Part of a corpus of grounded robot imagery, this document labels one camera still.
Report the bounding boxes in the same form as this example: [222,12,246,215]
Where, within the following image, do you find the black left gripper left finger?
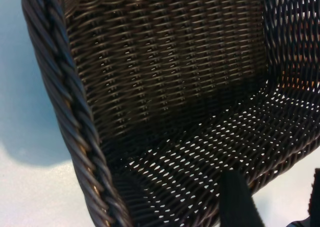
[218,171,264,227]

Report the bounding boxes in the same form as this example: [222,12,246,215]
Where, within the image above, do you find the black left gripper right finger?
[308,168,320,227]

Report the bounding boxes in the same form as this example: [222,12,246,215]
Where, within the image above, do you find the dark brown wicker basket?
[18,0,320,227]

